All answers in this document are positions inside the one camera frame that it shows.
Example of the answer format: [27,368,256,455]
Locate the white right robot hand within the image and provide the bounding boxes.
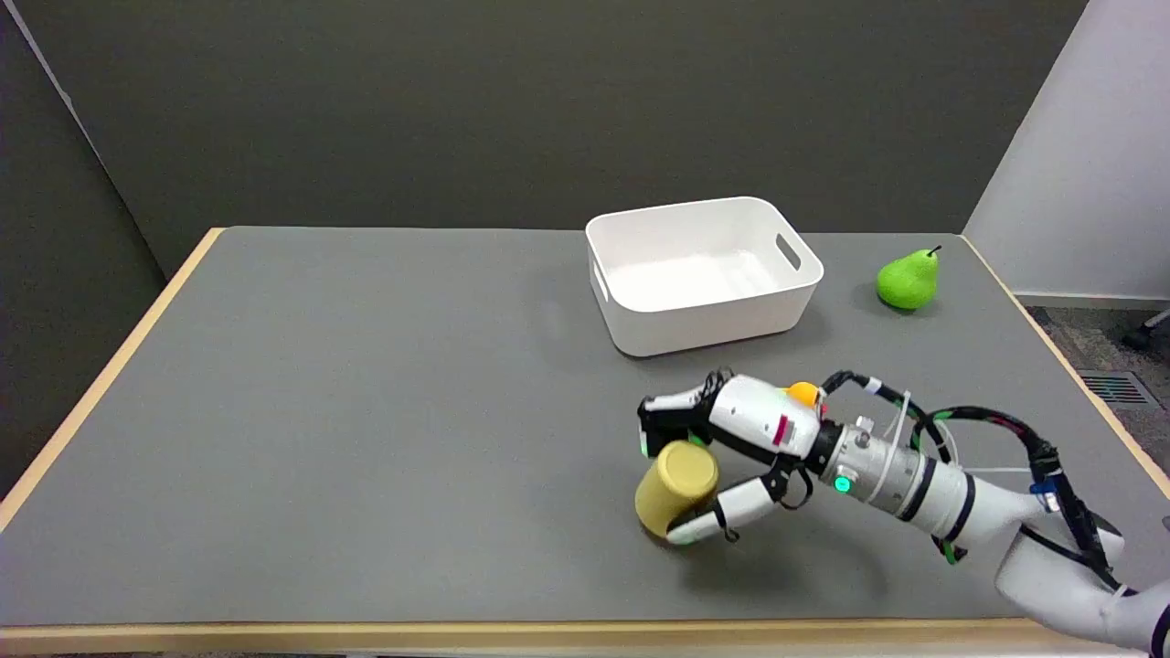
[637,369,831,547]

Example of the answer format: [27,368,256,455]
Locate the yellow cup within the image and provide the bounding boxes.
[634,440,720,538]

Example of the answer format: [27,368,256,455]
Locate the white plastic box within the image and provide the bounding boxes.
[585,196,824,357]

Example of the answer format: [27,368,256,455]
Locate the green pear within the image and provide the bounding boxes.
[877,245,942,311]

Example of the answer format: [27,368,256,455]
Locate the floor vent grille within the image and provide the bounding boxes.
[1079,369,1162,409]

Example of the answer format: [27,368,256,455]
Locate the black chair caster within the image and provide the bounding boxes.
[1123,311,1170,350]

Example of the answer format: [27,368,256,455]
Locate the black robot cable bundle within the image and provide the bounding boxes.
[820,370,1139,597]

